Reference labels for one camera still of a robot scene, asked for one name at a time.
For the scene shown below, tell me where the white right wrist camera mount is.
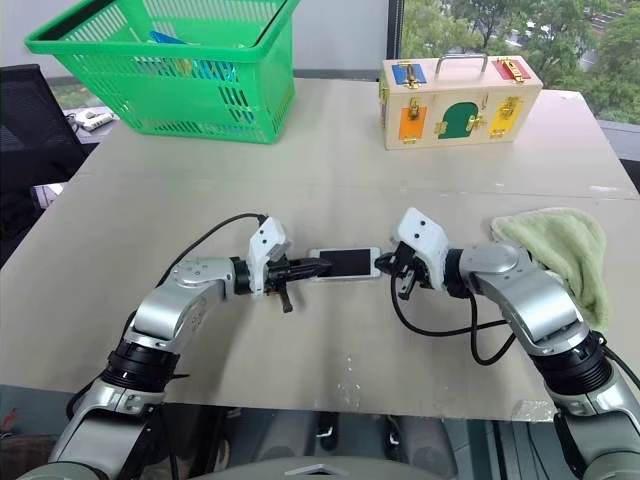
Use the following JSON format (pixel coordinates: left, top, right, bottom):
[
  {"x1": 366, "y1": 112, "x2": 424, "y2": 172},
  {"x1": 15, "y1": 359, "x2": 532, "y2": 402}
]
[{"x1": 388, "y1": 207, "x2": 451, "y2": 291}]

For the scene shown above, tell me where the white smartphone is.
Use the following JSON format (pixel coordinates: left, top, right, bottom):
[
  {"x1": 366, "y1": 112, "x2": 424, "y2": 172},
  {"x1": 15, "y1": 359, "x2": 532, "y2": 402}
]
[
  {"x1": 305, "y1": 245, "x2": 385, "y2": 283},
  {"x1": 307, "y1": 246, "x2": 384, "y2": 280}
]

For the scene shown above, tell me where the white power strip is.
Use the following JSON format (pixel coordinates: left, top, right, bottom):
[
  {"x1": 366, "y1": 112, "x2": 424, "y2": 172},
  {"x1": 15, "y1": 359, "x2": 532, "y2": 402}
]
[{"x1": 67, "y1": 108, "x2": 114, "y2": 132}]

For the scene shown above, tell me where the green plastic shopping basket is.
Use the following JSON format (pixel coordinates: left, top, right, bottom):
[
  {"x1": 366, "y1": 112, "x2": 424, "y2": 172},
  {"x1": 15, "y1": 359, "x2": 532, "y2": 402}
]
[{"x1": 24, "y1": 0, "x2": 301, "y2": 147}]

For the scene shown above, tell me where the dark window frame post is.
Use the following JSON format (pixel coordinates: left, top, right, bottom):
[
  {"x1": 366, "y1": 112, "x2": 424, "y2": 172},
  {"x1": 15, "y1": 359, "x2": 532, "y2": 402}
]
[{"x1": 385, "y1": 0, "x2": 407, "y2": 60}]

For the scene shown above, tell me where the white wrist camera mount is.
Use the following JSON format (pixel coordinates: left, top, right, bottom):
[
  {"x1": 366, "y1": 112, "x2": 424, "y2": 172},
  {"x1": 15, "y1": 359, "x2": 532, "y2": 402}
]
[
  {"x1": 247, "y1": 215, "x2": 294, "y2": 299},
  {"x1": 388, "y1": 207, "x2": 451, "y2": 291}
]

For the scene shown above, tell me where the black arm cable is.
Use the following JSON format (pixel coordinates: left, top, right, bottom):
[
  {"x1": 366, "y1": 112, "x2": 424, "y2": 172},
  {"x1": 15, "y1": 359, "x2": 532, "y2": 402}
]
[
  {"x1": 389, "y1": 259, "x2": 516, "y2": 365},
  {"x1": 158, "y1": 213, "x2": 269, "y2": 289}
]

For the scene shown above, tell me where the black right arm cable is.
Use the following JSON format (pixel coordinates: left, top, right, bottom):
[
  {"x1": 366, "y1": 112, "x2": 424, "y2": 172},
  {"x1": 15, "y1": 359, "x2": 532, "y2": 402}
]
[{"x1": 389, "y1": 259, "x2": 516, "y2": 365}]

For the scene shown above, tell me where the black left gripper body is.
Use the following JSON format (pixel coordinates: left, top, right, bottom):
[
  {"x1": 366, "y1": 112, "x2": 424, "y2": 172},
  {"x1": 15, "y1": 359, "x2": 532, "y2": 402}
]
[{"x1": 262, "y1": 254, "x2": 301, "y2": 296}]

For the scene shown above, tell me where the wooden lock box toy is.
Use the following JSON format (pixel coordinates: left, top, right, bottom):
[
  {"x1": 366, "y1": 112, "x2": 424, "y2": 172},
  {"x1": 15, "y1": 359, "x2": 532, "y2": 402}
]
[{"x1": 377, "y1": 53, "x2": 544, "y2": 151}]

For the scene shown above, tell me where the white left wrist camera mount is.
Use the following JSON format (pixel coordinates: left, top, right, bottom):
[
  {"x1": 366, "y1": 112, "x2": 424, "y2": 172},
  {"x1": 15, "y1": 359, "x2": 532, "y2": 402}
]
[{"x1": 247, "y1": 215, "x2": 294, "y2": 299}]

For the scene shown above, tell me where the black office chair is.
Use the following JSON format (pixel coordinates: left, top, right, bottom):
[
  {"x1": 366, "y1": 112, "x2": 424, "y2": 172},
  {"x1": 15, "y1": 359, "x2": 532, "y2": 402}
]
[{"x1": 0, "y1": 63, "x2": 101, "y2": 266}]

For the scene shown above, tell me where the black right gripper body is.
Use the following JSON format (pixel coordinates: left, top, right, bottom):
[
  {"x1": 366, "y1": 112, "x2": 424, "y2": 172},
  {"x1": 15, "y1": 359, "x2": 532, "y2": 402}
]
[{"x1": 392, "y1": 242, "x2": 433, "y2": 292}]

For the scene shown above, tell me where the light green towel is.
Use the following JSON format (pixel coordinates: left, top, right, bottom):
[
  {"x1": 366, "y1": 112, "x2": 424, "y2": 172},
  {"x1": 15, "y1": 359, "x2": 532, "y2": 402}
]
[{"x1": 488, "y1": 207, "x2": 612, "y2": 334}]

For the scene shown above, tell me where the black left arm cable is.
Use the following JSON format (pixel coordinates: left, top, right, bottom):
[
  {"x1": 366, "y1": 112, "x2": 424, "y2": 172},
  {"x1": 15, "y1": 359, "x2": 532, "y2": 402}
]
[{"x1": 158, "y1": 213, "x2": 269, "y2": 289}]

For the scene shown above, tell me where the blue packet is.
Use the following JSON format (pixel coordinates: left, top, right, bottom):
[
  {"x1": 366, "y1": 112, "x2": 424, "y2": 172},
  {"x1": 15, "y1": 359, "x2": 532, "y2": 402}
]
[{"x1": 148, "y1": 29, "x2": 196, "y2": 47}]

